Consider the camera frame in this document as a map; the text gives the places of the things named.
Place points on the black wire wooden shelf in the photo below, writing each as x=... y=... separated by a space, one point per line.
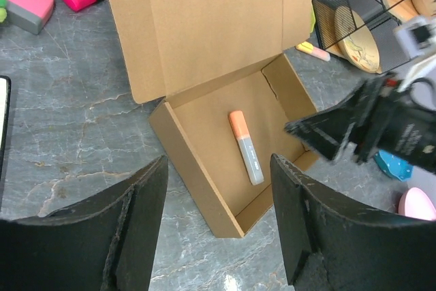
x=380 y=16

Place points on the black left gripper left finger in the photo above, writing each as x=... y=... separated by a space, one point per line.
x=104 y=242

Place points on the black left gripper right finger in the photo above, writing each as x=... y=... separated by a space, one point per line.
x=332 y=242

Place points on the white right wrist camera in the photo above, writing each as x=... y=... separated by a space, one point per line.
x=416 y=38

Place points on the white square plate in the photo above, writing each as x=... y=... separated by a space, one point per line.
x=5 y=93

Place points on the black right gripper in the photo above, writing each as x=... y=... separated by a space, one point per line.
x=392 y=121

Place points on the brown cardboard box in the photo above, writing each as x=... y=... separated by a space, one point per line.
x=205 y=59

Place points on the orange highlighter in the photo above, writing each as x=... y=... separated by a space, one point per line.
x=245 y=143

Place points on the yellow highlighter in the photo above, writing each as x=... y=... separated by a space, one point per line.
x=308 y=48

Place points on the green dotted plate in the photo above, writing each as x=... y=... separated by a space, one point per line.
x=312 y=20

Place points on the pink plate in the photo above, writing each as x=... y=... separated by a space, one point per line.
x=416 y=204

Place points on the beige painted plate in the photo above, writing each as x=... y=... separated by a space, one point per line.
x=355 y=40

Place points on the pink eraser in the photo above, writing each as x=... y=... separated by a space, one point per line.
x=30 y=15

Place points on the blue dotted plate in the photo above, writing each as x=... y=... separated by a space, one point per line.
x=392 y=166

